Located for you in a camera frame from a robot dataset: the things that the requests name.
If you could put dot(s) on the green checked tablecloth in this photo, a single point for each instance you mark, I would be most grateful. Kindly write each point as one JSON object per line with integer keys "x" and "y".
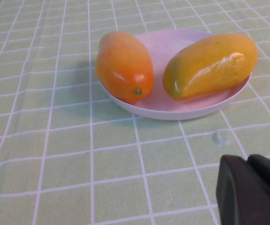
{"x": 55, "y": 164}

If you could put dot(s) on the orange plastic mango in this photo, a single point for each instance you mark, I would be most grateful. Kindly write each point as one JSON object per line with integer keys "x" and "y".
{"x": 123, "y": 65}

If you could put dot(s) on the pink round plastic plate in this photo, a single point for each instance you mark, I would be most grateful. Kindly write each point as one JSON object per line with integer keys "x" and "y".
{"x": 158, "y": 47}

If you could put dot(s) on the yellow plastic mango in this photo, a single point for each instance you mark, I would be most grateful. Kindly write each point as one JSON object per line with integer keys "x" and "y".
{"x": 207, "y": 68}

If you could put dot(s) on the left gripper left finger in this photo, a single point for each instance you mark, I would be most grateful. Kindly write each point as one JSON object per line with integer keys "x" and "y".
{"x": 240, "y": 194}

